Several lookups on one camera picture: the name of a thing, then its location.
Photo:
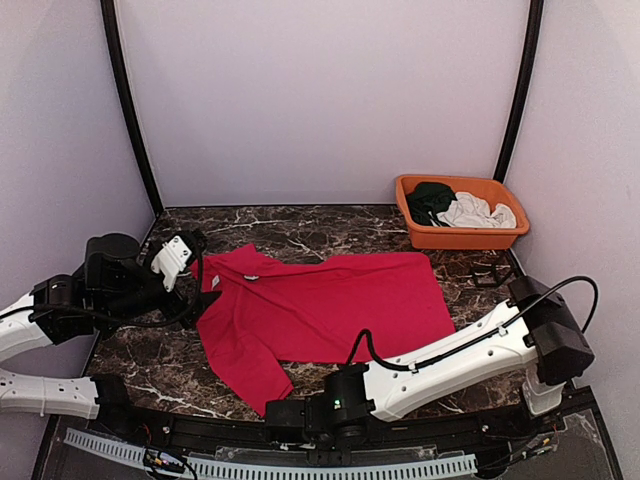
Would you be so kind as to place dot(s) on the white slotted cable duct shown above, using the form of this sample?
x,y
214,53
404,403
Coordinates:
x,y
201,467

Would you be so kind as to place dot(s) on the red t-shirt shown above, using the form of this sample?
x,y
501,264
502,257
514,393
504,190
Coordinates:
x,y
312,313

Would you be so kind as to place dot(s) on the black front rail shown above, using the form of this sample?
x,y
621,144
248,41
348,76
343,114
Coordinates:
x,y
482,431

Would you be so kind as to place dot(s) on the left black frame post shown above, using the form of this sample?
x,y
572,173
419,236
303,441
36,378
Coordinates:
x,y
128,109

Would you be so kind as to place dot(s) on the black frame post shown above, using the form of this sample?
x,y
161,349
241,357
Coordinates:
x,y
521,89
128,109

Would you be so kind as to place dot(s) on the white garment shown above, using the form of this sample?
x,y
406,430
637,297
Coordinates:
x,y
470,211

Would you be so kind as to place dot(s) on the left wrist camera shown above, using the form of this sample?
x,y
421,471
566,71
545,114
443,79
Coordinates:
x,y
177,255

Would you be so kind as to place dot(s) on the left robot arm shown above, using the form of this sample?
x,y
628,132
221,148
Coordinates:
x,y
111,289

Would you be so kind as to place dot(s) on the orange plastic basin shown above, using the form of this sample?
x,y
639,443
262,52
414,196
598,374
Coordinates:
x,y
454,238

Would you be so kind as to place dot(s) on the dark green garment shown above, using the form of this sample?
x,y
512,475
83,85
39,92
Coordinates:
x,y
427,201

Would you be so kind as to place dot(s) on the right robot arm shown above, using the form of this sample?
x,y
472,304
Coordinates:
x,y
533,330

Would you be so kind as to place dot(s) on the right black frame post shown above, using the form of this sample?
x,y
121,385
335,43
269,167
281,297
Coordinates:
x,y
521,89

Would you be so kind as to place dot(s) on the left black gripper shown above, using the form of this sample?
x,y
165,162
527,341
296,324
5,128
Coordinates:
x,y
175,311

